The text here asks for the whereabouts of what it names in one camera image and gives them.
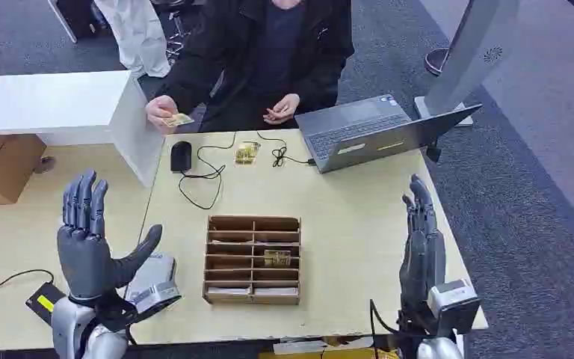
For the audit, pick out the wooden card box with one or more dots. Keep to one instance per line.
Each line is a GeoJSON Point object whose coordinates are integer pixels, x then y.
{"type": "Point", "coordinates": [252, 297]}

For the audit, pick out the white cabinet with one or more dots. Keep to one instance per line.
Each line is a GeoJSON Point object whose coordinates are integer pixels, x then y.
{"type": "Point", "coordinates": [44, 101]}

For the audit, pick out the black computer mouse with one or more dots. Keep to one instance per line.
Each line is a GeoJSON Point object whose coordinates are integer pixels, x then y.
{"type": "Point", "coordinates": [181, 156]}

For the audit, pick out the person's hand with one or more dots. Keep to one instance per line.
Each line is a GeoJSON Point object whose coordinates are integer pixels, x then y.
{"type": "Point", "coordinates": [160, 109]}
{"type": "Point", "coordinates": [282, 111]}

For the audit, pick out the brown cardboard box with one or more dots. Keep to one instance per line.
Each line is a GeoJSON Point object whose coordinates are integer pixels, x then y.
{"type": "Point", "coordinates": [5, 168]}

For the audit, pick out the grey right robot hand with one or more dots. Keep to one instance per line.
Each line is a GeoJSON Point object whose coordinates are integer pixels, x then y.
{"type": "Point", "coordinates": [421, 257]}

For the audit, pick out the grey laptop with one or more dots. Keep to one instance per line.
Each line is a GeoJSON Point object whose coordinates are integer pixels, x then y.
{"type": "Point", "coordinates": [361, 134]}

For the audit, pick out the person's right hand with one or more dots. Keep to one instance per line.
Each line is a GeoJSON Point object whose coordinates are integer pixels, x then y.
{"type": "Point", "coordinates": [160, 109]}

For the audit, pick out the dark cabinet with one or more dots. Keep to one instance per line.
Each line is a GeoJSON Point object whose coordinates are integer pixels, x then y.
{"type": "Point", "coordinates": [76, 17]}

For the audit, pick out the yellow base part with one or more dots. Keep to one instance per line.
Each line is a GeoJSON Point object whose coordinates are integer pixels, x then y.
{"type": "Point", "coordinates": [336, 354]}

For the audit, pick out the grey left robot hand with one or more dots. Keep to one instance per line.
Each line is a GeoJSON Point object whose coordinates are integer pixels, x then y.
{"type": "Point", "coordinates": [85, 252]}

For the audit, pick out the round dark stand base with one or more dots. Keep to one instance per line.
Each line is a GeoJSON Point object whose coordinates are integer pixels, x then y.
{"type": "Point", "coordinates": [434, 62]}

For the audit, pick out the white card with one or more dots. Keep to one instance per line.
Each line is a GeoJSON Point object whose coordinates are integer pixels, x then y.
{"type": "Point", "coordinates": [276, 291]}
{"type": "Point", "coordinates": [227, 291]}

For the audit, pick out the person in white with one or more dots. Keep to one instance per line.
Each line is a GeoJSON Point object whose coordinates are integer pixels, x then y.
{"type": "Point", "coordinates": [136, 34]}

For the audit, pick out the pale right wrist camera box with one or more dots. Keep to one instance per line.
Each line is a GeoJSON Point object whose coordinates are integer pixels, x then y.
{"type": "Point", "coordinates": [453, 302]}

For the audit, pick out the round grey floor disc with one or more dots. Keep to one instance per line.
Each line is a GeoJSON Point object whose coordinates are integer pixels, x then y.
{"type": "Point", "coordinates": [44, 165]}

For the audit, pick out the person's left hand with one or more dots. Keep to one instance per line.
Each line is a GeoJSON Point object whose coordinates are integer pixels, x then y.
{"type": "Point", "coordinates": [282, 111]}

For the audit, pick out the black device with yellow label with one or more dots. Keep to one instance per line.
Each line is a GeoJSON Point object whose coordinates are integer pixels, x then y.
{"type": "Point", "coordinates": [44, 303]}

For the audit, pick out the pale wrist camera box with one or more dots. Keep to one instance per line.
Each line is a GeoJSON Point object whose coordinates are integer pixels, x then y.
{"type": "Point", "coordinates": [453, 302]}
{"type": "Point", "coordinates": [154, 295]}

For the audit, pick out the grey standing kiosk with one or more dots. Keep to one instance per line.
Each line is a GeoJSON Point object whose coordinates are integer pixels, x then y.
{"type": "Point", "coordinates": [470, 54]}

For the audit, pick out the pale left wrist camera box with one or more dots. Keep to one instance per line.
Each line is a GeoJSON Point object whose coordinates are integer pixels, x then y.
{"type": "Point", "coordinates": [154, 295]}

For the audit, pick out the chrome stool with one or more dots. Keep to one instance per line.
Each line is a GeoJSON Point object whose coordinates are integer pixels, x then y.
{"type": "Point", "coordinates": [177, 29]}

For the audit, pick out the gold printed card stack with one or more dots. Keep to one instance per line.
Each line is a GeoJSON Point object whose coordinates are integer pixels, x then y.
{"type": "Point", "coordinates": [246, 152]}

